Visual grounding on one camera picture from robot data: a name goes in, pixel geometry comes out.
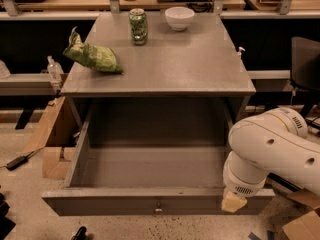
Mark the grey top drawer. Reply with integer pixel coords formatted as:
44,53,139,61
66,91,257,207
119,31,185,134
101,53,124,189
41,97,276,217

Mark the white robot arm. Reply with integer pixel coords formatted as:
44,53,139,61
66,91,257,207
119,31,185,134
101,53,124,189
221,108,320,213

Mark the grey drawer cabinet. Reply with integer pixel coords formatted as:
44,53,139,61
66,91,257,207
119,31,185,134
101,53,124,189
63,12,255,148

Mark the open cardboard box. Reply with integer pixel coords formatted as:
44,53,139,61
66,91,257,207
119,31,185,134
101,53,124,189
23,97,79,180

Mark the black stand base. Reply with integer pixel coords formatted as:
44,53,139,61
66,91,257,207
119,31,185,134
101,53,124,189
268,173,301,192

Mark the cardboard box bottom right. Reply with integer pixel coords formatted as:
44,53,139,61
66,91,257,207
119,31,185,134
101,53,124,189
282,189,320,240

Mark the white pump dispenser bottle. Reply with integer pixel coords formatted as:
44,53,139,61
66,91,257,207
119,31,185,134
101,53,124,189
237,46,246,58

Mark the black tool on floor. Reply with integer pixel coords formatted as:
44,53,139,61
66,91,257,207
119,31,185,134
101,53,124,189
71,226,87,240

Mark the dark office chair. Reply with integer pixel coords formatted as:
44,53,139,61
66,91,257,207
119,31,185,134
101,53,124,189
290,37,320,117

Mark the white ceramic bowl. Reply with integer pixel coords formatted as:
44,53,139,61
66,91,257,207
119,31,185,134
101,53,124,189
165,7,195,31

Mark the green chip bag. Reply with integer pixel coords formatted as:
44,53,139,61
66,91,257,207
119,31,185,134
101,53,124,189
63,28,123,74

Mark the green soda can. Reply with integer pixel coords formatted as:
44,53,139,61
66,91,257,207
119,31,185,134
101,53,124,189
129,8,148,45

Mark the black power adapter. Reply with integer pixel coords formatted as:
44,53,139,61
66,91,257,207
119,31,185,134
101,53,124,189
6,156,28,171

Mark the clear plastic bottle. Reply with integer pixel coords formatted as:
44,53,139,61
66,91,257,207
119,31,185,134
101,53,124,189
47,56,64,82

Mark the black object bottom left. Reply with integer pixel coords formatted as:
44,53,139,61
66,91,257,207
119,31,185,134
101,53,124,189
0,192,16,240

